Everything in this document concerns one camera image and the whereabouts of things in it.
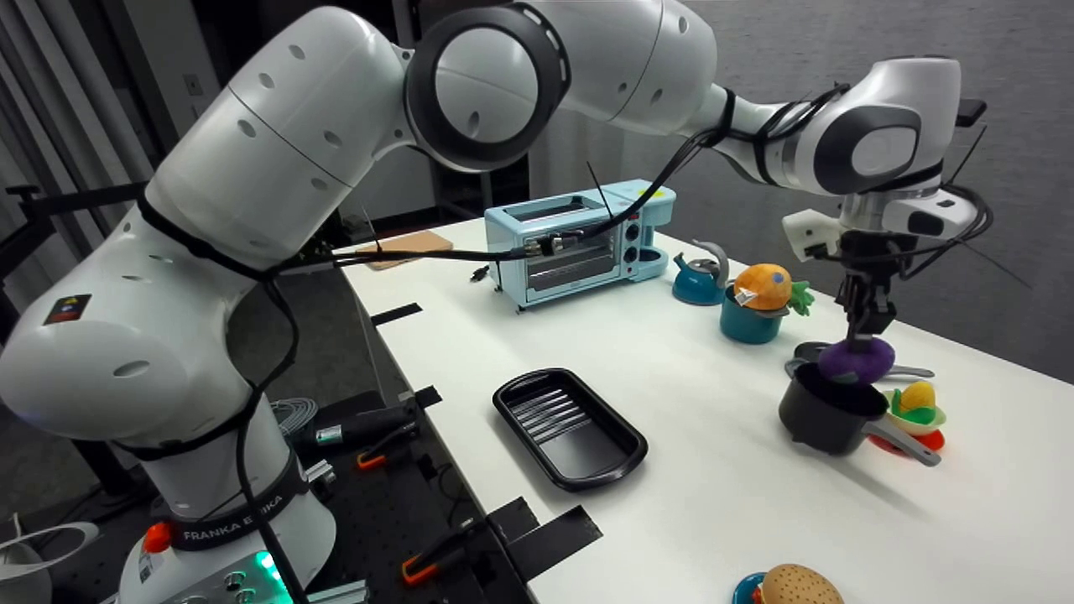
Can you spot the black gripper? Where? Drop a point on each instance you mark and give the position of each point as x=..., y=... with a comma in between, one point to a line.
x=873, y=261

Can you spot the purple plush toy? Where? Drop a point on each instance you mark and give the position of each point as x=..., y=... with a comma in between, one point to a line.
x=857, y=362

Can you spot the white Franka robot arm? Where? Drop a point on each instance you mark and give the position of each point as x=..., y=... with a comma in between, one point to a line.
x=280, y=171

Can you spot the yellow toy on coloured plates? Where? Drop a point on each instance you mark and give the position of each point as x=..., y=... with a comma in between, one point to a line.
x=918, y=402

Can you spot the orange plush fruit toy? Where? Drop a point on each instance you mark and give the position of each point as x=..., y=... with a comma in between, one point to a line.
x=768, y=287

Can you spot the black toy pot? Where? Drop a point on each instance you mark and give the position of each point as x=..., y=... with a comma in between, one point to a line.
x=825, y=422

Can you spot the teal toy cup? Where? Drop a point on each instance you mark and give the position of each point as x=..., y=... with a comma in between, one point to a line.
x=745, y=328

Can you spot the small teal toy kettle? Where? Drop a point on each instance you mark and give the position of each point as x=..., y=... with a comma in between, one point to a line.
x=696, y=287

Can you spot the toy burger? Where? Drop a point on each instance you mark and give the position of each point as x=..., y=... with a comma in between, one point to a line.
x=796, y=590

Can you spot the small teal plate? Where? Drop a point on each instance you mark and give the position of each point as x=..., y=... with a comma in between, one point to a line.
x=744, y=593

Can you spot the light blue toaster oven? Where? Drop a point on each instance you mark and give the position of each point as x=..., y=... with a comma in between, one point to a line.
x=560, y=255

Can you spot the black ridged grill pan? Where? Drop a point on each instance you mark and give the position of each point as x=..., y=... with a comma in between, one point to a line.
x=571, y=431

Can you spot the wooden cutting board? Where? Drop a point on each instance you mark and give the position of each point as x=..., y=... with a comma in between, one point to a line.
x=404, y=249

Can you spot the black orange bar clamp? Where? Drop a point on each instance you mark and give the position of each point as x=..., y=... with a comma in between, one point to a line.
x=374, y=457
x=423, y=570

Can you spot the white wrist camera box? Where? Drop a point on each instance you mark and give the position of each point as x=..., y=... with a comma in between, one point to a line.
x=808, y=237

